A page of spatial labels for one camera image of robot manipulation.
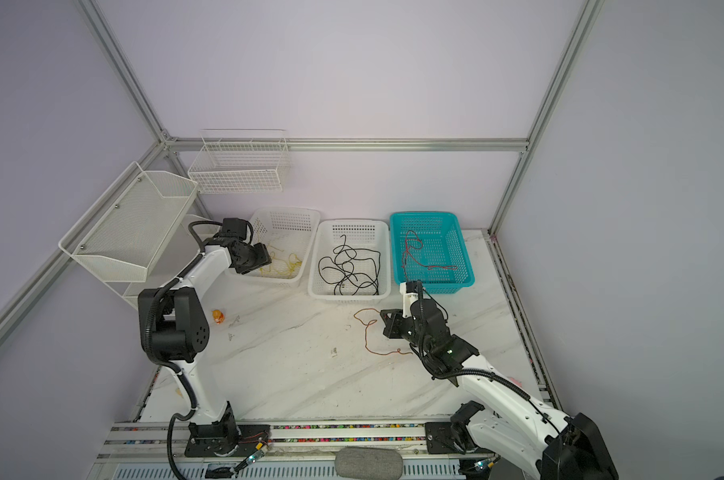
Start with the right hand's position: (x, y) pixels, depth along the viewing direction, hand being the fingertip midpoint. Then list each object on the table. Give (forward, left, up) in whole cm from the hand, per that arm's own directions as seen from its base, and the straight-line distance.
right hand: (378, 313), depth 78 cm
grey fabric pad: (-32, +2, -14) cm, 35 cm away
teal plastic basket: (+40, -21, -17) cm, 48 cm away
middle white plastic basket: (+31, +11, -15) cm, 36 cm away
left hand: (+22, +38, -4) cm, 44 cm away
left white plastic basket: (+44, +37, -14) cm, 59 cm away
